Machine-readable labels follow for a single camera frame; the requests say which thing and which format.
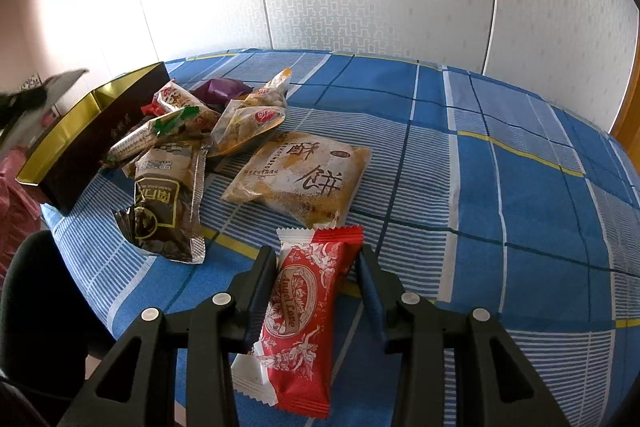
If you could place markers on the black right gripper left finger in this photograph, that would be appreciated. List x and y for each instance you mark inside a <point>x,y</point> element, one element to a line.
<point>134,384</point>

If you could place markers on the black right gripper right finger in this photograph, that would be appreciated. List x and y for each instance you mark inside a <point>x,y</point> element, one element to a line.
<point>494,382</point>

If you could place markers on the red white cake wrapper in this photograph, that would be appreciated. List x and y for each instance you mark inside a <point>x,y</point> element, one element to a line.
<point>289,366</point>

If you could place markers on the green cracker packet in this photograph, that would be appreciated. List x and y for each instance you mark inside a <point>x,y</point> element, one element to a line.
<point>151,133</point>

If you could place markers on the purple snack packet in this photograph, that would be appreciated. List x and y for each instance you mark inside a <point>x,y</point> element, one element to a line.
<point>216,93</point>

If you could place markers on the black office chair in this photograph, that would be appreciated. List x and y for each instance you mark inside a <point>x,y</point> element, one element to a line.
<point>47,331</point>

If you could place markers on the brown nut snack packet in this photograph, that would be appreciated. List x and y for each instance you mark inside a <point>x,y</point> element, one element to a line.
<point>164,219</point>

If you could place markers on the blue plaid bed sheet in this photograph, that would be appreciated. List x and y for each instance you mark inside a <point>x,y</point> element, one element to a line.
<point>477,194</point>

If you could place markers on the red quilted bed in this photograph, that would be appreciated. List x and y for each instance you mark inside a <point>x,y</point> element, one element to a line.
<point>19,212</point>

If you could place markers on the gold lined dark gift box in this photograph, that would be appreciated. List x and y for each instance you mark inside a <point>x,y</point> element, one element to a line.
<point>63,162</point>

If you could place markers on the beige pastry packet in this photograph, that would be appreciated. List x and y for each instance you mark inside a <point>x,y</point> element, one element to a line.
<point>311,178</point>

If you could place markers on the red flat snack packet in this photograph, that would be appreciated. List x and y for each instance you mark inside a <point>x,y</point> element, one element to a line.
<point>153,110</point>

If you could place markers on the orange edged clear snack bag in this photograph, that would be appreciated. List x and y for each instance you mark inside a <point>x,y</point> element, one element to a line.
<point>240,126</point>

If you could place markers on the red white biscuit packet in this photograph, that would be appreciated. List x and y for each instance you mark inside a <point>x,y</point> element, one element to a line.
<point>173,97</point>

